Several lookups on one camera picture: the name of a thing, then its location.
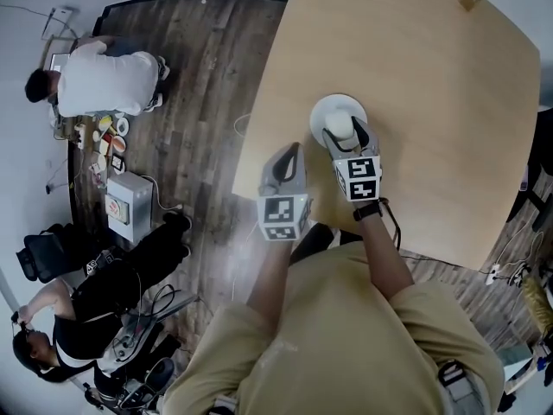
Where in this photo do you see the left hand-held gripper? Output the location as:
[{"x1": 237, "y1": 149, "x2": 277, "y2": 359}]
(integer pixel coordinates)
[{"x1": 257, "y1": 141, "x2": 314, "y2": 243}]

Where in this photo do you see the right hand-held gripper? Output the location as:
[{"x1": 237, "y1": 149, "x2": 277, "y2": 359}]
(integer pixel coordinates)
[{"x1": 321, "y1": 116, "x2": 385, "y2": 203}]

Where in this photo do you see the white round item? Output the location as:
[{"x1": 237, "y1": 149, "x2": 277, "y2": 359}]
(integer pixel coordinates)
[{"x1": 324, "y1": 109, "x2": 357, "y2": 142}]

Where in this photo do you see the person's left forearm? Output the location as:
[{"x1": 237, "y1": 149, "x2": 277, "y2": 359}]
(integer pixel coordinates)
[{"x1": 245, "y1": 236, "x2": 296, "y2": 317}]

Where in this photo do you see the person's right forearm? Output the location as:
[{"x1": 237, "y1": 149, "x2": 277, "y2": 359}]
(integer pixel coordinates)
[{"x1": 356, "y1": 207, "x2": 416, "y2": 303}]

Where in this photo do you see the white round plate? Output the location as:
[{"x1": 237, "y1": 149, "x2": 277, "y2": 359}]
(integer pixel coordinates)
[{"x1": 309, "y1": 93, "x2": 370, "y2": 149}]

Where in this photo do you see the black wristband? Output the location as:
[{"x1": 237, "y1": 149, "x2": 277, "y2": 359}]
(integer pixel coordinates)
[{"x1": 352, "y1": 202, "x2": 385, "y2": 222}]

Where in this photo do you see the light wooden table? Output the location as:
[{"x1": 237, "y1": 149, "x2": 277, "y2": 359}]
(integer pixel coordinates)
[{"x1": 232, "y1": 0, "x2": 542, "y2": 271}]

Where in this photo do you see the white metal box appliance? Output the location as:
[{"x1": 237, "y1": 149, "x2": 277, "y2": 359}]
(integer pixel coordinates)
[{"x1": 104, "y1": 171, "x2": 156, "y2": 243}]

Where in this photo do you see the pile of toy food items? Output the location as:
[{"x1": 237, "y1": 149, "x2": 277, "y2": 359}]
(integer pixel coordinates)
[{"x1": 72, "y1": 111, "x2": 131, "y2": 188}]

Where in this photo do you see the person's tan shirt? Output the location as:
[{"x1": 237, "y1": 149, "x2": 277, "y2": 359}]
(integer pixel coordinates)
[{"x1": 162, "y1": 242, "x2": 506, "y2": 415}]

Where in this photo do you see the open laptop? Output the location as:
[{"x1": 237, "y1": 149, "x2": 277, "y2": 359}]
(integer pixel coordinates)
[{"x1": 48, "y1": 51, "x2": 71, "y2": 72}]

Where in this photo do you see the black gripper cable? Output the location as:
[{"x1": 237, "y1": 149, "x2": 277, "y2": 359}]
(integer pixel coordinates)
[{"x1": 378, "y1": 196, "x2": 404, "y2": 251}]

